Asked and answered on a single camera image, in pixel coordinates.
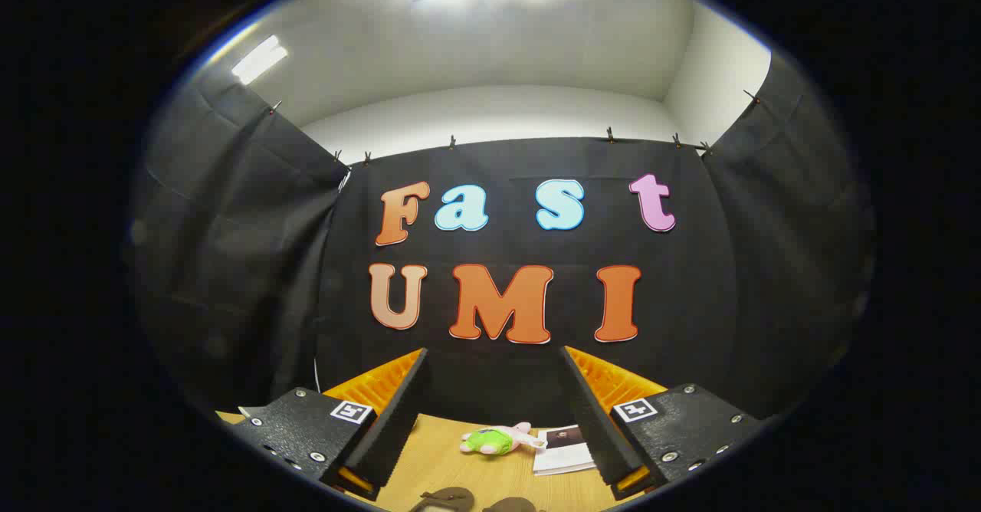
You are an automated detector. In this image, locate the white paperback book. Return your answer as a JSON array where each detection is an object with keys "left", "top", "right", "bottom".
[{"left": 533, "top": 425, "right": 597, "bottom": 476}]

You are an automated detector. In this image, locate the green and pink plush toy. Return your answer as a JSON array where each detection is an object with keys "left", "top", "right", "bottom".
[{"left": 460, "top": 422, "right": 553, "bottom": 457}]

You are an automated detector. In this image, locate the small ceiling light panel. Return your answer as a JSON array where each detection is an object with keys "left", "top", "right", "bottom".
[{"left": 230, "top": 34, "right": 290, "bottom": 86}]

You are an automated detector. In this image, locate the black backdrop cloth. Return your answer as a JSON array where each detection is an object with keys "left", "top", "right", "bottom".
[{"left": 126, "top": 52, "right": 874, "bottom": 428}]

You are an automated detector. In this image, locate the row of small cloth clips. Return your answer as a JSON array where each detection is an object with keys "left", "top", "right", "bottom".
[{"left": 268, "top": 89, "right": 761, "bottom": 168}]

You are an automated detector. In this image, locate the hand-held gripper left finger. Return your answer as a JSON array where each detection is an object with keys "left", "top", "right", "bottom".
[{"left": 230, "top": 347, "right": 430, "bottom": 501}]

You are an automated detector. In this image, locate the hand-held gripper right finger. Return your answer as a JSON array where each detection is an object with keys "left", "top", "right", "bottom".
[{"left": 559, "top": 346, "right": 767, "bottom": 501}]

